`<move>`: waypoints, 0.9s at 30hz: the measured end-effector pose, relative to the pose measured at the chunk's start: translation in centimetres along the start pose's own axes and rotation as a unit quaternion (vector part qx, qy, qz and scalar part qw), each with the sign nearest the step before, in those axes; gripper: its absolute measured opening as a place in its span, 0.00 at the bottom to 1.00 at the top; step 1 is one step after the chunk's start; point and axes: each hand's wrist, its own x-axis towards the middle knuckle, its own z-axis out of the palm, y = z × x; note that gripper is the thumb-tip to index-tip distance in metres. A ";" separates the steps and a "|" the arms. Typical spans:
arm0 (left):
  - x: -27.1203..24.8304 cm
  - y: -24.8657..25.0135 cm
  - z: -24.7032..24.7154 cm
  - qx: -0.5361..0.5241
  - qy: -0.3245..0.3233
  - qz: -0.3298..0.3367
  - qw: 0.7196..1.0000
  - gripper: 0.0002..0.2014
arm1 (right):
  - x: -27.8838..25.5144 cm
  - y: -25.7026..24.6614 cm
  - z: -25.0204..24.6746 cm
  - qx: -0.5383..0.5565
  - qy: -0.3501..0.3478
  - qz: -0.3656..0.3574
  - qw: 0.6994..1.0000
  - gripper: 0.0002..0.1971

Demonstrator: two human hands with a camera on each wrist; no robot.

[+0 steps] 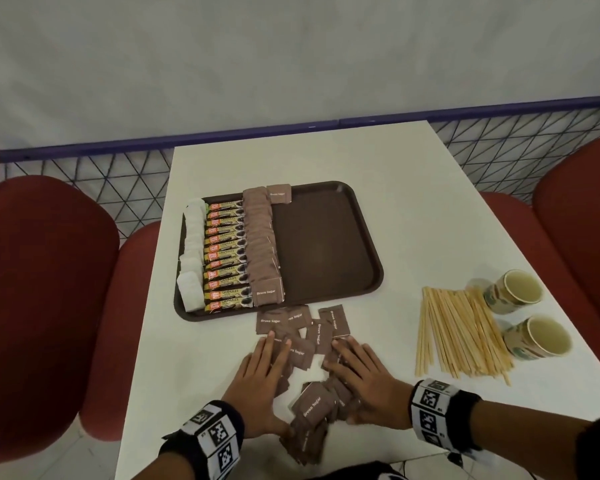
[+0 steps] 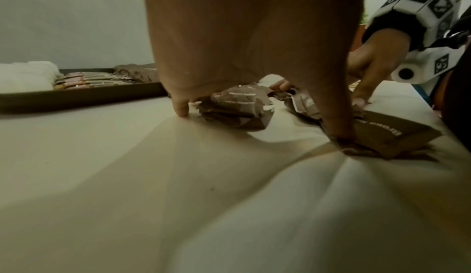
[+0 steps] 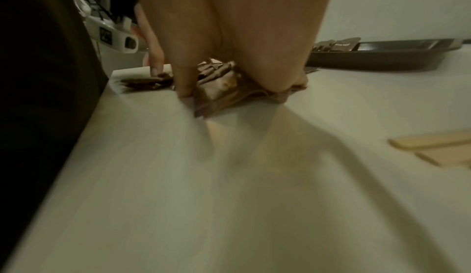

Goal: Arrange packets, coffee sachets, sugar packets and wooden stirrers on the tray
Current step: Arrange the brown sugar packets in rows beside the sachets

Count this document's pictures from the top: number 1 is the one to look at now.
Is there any pile of brown sugar packets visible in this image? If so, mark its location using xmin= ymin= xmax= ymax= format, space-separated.
xmin=255 ymin=304 xmax=363 ymax=465

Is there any person's right hand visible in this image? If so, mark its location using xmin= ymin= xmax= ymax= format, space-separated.
xmin=322 ymin=337 xmax=415 ymax=428

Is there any person's left forearm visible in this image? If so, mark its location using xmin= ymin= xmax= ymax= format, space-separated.
xmin=129 ymin=452 xmax=181 ymax=480

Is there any patterned paper cup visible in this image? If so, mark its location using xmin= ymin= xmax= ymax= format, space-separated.
xmin=502 ymin=314 xmax=573 ymax=361
xmin=482 ymin=269 xmax=545 ymax=315

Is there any brown plastic tray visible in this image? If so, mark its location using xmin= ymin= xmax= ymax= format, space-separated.
xmin=173 ymin=180 xmax=385 ymax=323

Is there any purple wire fence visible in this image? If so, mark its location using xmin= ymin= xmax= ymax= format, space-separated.
xmin=0 ymin=94 xmax=600 ymax=241

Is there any row of gold coffee sachets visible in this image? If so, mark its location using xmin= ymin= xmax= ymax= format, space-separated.
xmin=203 ymin=198 xmax=255 ymax=313

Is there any row of white tea bags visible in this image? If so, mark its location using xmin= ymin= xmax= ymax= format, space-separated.
xmin=176 ymin=197 xmax=210 ymax=313

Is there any red padded chair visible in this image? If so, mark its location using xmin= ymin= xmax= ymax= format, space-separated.
xmin=479 ymin=133 xmax=600 ymax=365
xmin=0 ymin=127 xmax=162 ymax=465

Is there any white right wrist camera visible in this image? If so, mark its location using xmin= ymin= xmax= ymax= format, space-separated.
xmin=445 ymin=447 xmax=496 ymax=468

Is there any person's right forearm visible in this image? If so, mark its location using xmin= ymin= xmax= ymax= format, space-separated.
xmin=472 ymin=399 xmax=596 ymax=480

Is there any person's left hand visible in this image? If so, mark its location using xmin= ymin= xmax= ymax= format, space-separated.
xmin=221 ymin=330 xmax=293 ymax=439

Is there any bundle of wooden stirrers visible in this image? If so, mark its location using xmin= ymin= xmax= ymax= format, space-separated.
xmin=415 ymin=286 xmax=513 ymax=385

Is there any row of brown sugar packets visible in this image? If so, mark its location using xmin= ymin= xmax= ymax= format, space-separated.
xmin=242 ymin=187 xmax=286 ymax=308

